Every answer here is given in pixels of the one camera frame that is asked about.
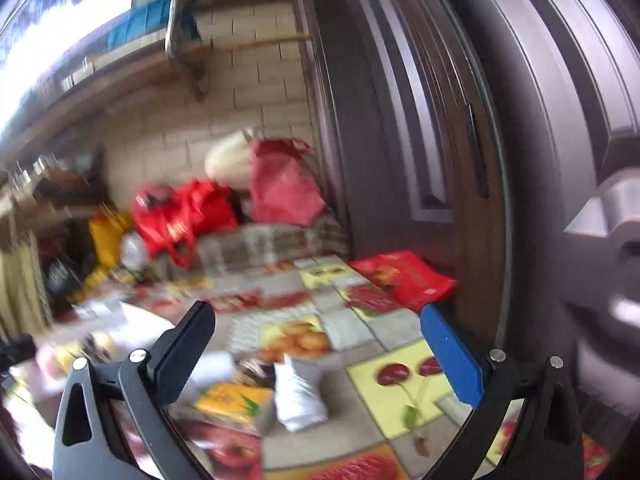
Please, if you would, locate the brown metal door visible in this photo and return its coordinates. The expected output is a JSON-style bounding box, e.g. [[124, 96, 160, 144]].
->
[[295, 0, 506, 331], [430, 0, 640, 480]]

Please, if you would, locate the white foam roll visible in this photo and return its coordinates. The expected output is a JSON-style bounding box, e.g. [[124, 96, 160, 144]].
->
[[204, 129, 266, 191]]

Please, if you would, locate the white face mask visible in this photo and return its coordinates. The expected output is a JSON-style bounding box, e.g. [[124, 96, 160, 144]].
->
[[274, 357, 329, 433]]

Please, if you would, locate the white helmet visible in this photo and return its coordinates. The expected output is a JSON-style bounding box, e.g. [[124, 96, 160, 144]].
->
[[119, 232, 151, 271]]

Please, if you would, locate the plaid covered bench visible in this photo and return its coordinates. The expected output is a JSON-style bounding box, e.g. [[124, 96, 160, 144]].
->
[[195, 215, 351, 271]]

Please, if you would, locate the pinkish red fabric bag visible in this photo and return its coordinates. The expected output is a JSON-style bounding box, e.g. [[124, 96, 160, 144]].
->
[[249, 137, 328, 228]]

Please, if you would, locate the yellow tissue pack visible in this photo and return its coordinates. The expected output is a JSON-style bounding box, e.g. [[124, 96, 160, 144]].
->
[[195, 382, 273, 426]]

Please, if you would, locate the red helmet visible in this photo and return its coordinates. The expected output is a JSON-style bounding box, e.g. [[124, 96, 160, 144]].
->
[[132, 183, 176, 211]]

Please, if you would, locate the red tote bag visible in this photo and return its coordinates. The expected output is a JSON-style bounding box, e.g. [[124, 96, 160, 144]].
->
[[135, 180, 241, 268]]

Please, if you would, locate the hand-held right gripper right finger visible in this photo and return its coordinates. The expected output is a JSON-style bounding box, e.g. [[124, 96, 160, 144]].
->
[[420, 301, 587, 480]]

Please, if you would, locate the red printed plastic bag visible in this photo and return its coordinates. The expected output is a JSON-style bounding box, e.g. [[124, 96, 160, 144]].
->
[[350, 251, 458, 313]]

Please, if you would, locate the yellow bag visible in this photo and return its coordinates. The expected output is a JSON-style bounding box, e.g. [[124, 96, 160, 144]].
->
[[89, 210, 133, 268]]

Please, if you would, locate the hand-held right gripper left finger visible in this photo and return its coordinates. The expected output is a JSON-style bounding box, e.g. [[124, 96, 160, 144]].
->
[[51, 300, 217, 480]]

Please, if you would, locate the metal storage shelf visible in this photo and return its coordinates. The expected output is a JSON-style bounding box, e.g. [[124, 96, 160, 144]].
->
[[0, 152, 108, 321]]

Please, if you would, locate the yellow-green curtain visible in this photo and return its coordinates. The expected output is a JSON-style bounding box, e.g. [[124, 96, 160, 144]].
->
[[0, 237, 53, 333]]

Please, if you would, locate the fruit print tablecloth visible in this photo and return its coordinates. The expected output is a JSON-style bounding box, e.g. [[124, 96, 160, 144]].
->
[[0, 255, 611, 480]]

